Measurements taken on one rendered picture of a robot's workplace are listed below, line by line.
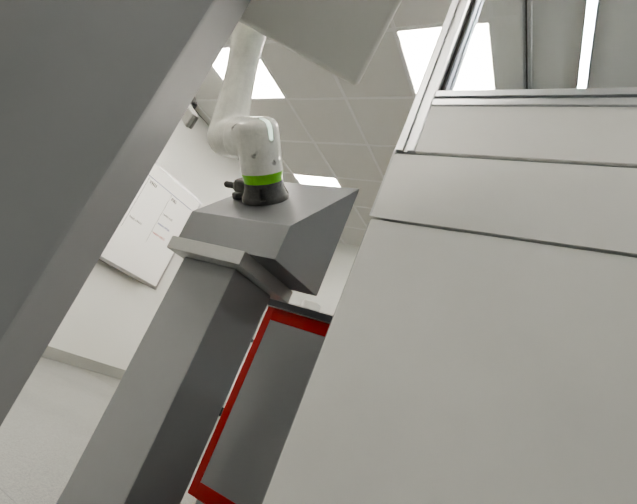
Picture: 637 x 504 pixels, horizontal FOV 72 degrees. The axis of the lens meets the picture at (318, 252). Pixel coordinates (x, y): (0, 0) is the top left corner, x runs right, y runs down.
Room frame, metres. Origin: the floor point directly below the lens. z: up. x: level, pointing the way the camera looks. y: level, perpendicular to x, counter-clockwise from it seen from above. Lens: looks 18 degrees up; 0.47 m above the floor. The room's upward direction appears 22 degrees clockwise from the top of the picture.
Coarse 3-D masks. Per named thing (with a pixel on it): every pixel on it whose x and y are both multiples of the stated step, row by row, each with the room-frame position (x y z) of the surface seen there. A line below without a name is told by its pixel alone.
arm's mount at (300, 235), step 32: (320, 192) 1.28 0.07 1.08; (352, 192) 1.24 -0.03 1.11; (192, 224) 1.26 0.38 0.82; (224, 224) 1.19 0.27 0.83; (256, 224) 1.13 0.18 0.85; (288, 224) 1.08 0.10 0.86; (320, 224) 1.17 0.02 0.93; (256, 256) 1.11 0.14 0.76; (288, 256) 1.10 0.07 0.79; (320, 256) 1.22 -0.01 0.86
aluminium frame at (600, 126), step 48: (432, 96) 0.68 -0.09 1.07; (480, 96) 0.64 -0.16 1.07; (528, 96) 0.60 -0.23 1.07; (576, 96) 0.56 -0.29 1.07; (624, 96) 0.53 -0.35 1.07; (432, 144) 0.67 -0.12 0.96; (480, 144) 0.63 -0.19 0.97; (528, 144) 0.59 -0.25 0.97; (576, 144) 0.55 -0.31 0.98; (624, 144) 0.52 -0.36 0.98
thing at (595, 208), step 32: (416, 160) 0.68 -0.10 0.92; (448, 160) 0.65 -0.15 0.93; (480, 160) 0.62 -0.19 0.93; (384, 192) 0.70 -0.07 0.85; (416, 192) 0.67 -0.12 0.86; (448, 192) 0.64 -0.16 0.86; (480, 192) 0.61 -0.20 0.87; (512, 192) 0.59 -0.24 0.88; (544, 192) 0.56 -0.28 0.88; (576, 192) 0.54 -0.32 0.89; (608, 192) 0.52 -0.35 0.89; (416, 224) 0.66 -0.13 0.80; (448, 224) 0.63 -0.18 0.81; (480, 224) 0.60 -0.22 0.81; (512, 224) 0.58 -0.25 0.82; (544, 224) 0.56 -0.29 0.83; (576, 224) 0.54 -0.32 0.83; (608, 224) 0.52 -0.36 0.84
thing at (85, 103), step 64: (0, 0) 0.32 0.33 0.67; (64, 0) 0.33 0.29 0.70; (128, 0) 0.33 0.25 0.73; (192, 0) 0.34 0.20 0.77; (0, 64) 0.33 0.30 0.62; (64, 64) 0.33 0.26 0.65; (128, 64) 0.34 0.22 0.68; (192, 64) 0.39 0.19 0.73; (0, 128) 0.33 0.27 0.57; (64, 128) 0.34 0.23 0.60; (128, 128) 0.34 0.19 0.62; (0, 192) 0.33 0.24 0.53; (64, 192) 0.34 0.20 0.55; (128, 192) 0.43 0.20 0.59; (0, 256) 0.34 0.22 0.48; (64, 256) 0.36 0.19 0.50; (0, 320) 0.34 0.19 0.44; (0, 384) 0.39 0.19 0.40
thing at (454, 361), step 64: (384, 256) 0.68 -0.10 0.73; (448, 256) 0.62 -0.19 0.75; (512, 256) 0.58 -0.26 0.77; (576, 256) 0.53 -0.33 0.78; (384, 320) 0.66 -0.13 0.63; (448, 320) 0.61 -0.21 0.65; (512, 320) 0.57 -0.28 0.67; (576, 320) 0.53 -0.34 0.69; (320, 384) 0.69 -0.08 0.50; (384, 384) 0.64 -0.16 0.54; (448, 384) 0.60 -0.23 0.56; (512, 384) 0.56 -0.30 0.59; (576, 384) 0.52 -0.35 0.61; (320, 448) 0.67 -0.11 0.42; (384, 448) 0.63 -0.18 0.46; (448, 448) 0.59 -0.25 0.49; (512, 448) 0.55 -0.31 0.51; (576, 448) 0.51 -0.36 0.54
